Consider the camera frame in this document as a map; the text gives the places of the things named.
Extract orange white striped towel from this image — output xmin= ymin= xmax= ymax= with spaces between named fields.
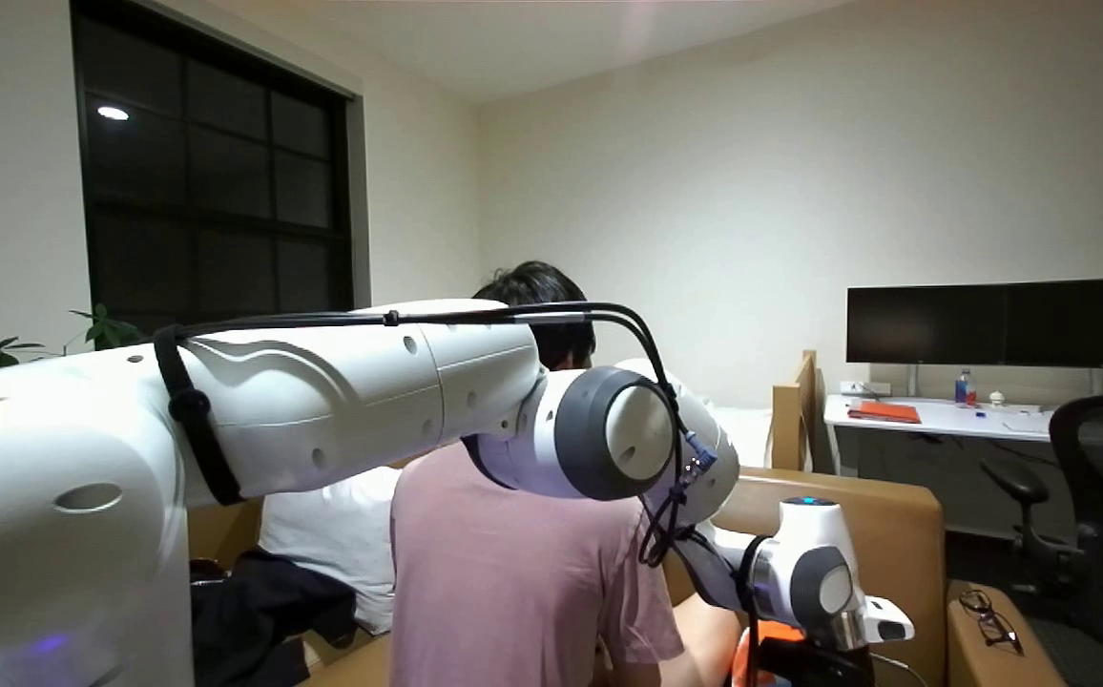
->
xmin=730 ymin=619 xmax=821 ymax=687

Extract man in pink shirt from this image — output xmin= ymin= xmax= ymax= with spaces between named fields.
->
xmin=390 ymin=260 xmax=744 ymax=687

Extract large white pillow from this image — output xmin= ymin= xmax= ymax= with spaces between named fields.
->
xmin=254 ymin=466 xmax=409 ymax=637

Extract red flat item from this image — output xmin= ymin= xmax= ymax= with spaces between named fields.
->
xmin=852 ymin=399 xmax=923 ymax=428

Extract wooden side table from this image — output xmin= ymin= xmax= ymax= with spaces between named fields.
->
xmin=187 ymin=499 xmax=265 ymax=568

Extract dark window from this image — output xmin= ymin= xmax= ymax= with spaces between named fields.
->
xmin=67 ymin=0 xmax=368 ymax=339

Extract dark clothes pile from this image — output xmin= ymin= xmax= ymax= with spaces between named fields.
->
xmin=189 ymin=546 xmax=362 ymax=687

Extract white desk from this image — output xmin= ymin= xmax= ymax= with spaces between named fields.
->
xmin=824 ymin=395 xmax=1059 ymax=450

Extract green plant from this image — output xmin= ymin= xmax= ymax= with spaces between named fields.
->
xmin=0 ymin=301 xmax=148 ymax=387

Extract black computer monitor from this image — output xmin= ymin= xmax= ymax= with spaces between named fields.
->
xmin=843 ymin=277 xmax=1103 ymax=376

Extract black eyeglasses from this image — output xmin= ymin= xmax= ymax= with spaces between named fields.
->
xmin=952 ymin=590 xmax=1025 ymax=658

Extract brown leather ottoman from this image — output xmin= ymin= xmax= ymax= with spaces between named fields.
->
xmin=947 ymin=581 xmax=1069 ymax=687

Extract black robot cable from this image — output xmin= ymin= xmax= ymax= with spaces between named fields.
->
xmin=152 ymin=298 xmax=707 ymax=568

